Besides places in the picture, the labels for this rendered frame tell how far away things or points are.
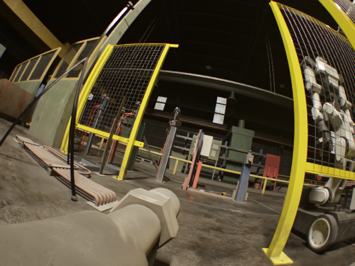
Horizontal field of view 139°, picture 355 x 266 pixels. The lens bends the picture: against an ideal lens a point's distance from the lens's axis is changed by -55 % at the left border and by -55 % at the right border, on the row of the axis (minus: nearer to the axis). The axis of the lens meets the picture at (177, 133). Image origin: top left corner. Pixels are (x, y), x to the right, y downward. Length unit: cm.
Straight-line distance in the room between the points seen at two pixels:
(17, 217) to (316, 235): 122
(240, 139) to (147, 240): 1019
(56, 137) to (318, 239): 268
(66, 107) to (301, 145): 239
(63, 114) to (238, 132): 977
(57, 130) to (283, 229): 238
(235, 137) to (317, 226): 960
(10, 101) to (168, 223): 352
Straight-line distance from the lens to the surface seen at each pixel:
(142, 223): 19
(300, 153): 68
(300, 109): 74
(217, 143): 750
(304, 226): 110
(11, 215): 56
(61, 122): 225
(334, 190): 117
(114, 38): 309
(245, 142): 1035
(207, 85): 1105
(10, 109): 359
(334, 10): 69
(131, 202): 25
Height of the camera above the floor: 31
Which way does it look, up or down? 12 degrees up
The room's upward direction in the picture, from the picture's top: 15 degrees clockwise
